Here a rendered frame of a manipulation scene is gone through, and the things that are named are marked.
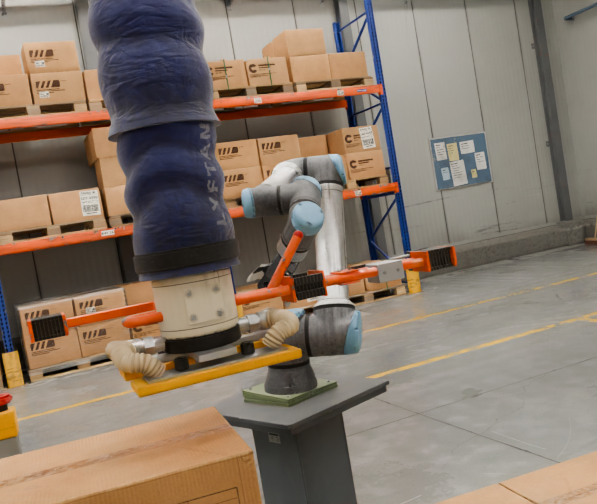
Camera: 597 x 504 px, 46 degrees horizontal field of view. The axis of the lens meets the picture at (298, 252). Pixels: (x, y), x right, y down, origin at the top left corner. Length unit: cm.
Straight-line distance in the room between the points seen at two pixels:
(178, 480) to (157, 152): 63
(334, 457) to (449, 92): 1044
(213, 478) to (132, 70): 80
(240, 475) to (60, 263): 864
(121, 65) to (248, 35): 962
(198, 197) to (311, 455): 127
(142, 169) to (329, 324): 114
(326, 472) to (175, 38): 160
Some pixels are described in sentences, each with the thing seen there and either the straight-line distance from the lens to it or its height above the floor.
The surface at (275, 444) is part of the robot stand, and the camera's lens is 250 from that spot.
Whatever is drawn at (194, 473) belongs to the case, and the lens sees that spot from 138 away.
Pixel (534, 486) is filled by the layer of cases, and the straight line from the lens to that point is 210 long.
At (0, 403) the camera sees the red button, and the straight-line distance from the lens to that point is 200.
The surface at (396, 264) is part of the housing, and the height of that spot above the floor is 122.
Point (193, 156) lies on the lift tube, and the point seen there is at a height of 153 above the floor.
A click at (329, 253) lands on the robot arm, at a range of 245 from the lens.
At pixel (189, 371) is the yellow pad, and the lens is 140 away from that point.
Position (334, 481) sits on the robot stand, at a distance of 256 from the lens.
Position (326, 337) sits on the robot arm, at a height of 95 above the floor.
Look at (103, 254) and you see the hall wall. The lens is 998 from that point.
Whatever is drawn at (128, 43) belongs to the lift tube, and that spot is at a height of 177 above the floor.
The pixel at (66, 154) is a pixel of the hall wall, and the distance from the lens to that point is 1004.
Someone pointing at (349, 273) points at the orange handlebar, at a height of 123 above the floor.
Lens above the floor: 138
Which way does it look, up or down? 3 degrees down
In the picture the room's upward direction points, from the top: 10 degrees counter-clockwise
